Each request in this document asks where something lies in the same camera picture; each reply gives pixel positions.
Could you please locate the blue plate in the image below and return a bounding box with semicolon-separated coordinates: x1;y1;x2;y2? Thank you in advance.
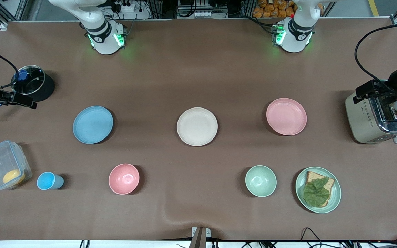
73;106;114;144

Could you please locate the brown bread slice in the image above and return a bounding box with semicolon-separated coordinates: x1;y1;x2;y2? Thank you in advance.
304;170;335;208

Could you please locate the blue plastic ladle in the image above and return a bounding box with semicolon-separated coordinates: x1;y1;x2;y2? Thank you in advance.
0;70;29;118

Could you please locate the blue cup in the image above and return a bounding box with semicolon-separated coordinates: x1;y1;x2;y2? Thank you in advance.
37;172;64;190

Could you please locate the brown table mat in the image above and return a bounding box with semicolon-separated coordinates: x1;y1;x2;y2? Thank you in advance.
0;18;397;241

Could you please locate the green plate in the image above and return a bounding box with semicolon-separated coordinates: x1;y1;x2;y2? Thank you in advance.
295;167;342;214

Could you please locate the white power strip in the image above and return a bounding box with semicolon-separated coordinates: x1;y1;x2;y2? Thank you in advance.
114;0;137;13

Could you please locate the green lettuce leaf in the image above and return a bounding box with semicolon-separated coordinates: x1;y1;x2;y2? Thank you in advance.
303;177;330;208

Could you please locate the pink bowl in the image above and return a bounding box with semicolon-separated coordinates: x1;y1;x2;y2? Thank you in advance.
108;163;140;195

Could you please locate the metal mount bracket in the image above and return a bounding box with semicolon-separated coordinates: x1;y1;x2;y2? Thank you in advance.
189;227;211;248

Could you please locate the black steel pot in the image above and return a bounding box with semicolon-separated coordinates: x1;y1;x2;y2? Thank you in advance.
11;65;55;102

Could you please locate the beige plate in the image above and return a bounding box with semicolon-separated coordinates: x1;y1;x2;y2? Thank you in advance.
176;107;218;147

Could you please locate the green bowl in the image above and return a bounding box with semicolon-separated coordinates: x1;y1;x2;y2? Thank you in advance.
245;165;277;198

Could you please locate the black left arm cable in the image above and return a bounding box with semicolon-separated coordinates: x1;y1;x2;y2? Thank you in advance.
354;21;397;85

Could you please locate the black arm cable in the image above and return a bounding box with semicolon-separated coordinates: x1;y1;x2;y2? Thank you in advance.
354;21;397;85
0;46;20;91

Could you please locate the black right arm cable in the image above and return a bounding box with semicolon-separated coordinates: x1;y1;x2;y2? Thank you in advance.
0;46;20;91

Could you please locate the beige steel toaster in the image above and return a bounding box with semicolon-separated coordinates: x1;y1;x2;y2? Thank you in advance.
345;80;397;144

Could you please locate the orange snack bag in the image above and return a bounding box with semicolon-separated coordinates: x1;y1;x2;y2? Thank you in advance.
253;0;296;18

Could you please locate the pink plate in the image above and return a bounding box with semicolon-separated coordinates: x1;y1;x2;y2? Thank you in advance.
266;98;307;136

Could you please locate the black looped cable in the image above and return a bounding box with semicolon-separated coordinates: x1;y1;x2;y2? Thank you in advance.
300;227;324;248

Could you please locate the orange round food item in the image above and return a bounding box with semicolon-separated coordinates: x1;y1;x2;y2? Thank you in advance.
2;169;26;186

